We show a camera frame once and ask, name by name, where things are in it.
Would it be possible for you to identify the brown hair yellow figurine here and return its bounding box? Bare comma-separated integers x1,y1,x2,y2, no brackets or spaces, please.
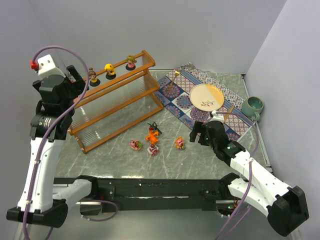
88,67,101,87

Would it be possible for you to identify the pink bear sunflower toy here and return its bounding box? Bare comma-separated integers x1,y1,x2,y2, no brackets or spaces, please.
174,136,186,150

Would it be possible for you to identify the pink bear cake toy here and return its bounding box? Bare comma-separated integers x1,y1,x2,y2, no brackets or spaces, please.
147,144,159,156

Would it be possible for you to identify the blonde pink dress figurine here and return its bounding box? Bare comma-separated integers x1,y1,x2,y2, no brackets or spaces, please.
125,55,137,71

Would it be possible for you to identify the pink bear donut toy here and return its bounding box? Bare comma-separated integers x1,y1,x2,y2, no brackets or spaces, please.
129,139,142,151

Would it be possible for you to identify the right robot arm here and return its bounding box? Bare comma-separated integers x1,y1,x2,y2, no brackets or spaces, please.
189,120,309,237

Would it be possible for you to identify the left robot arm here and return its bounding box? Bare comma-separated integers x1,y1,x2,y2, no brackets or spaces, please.
6,65,99,228

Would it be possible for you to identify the orange wooden acrylic shelf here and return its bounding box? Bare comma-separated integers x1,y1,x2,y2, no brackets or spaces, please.
68,50,164,154

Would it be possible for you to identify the cream and orange plate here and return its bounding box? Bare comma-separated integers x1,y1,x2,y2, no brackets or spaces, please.
189,83,225,112

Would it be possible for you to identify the patterned blue placemat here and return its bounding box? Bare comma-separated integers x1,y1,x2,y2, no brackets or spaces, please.
155,62,253,141

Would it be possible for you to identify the black dragon toy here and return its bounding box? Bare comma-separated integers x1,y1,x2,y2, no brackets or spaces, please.
148,121,162,134

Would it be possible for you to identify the teal ceramic mug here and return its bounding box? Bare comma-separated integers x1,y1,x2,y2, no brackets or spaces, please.
241,96,264,121

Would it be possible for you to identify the orange dragon toy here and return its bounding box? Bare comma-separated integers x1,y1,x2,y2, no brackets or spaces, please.
144,129,160,145

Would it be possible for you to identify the gold fork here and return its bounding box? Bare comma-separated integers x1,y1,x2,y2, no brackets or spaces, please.
167,66,182,91

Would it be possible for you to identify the black base beam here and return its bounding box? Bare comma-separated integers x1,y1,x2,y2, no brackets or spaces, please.
53,176,236,217

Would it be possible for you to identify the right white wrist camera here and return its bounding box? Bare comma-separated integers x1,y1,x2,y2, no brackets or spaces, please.
210,110,225,123

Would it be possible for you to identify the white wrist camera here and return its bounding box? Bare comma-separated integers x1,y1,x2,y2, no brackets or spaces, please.
29,54,66,80
210,110,225,123

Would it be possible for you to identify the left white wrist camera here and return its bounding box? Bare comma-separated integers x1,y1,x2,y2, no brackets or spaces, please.
29,54,66,80

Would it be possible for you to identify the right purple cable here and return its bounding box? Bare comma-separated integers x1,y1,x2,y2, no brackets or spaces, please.
214,111,260,240

